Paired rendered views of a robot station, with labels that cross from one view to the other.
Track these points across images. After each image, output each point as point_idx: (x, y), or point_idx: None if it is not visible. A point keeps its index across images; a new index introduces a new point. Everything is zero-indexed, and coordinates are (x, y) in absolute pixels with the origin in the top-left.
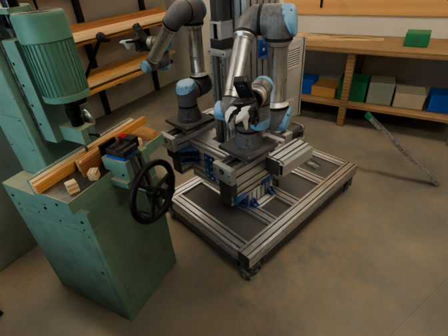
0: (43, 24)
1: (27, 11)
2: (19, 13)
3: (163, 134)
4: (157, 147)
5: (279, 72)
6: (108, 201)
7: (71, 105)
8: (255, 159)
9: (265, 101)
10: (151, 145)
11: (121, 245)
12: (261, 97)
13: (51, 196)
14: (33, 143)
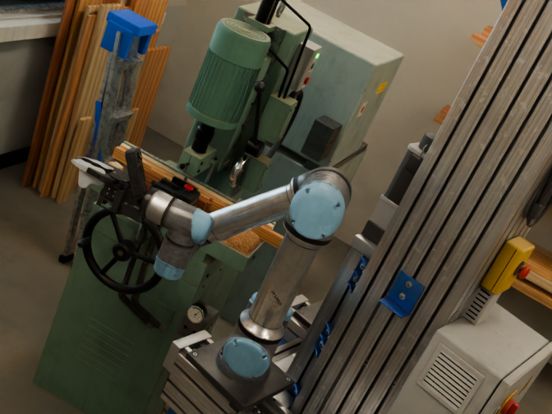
0: (220, 35)
1: (248, 27)
2: (237, 22)
3: (247, 259)
4: (226, 262)
5: (270, 269)
6: (120, 223)
7: (201, 124)
8: (196, 366)
9: (169, 232)
10: (217, 246)
11: (93, 283)
12: (143, 200)
13: (106, 163)
14: (186, 140)
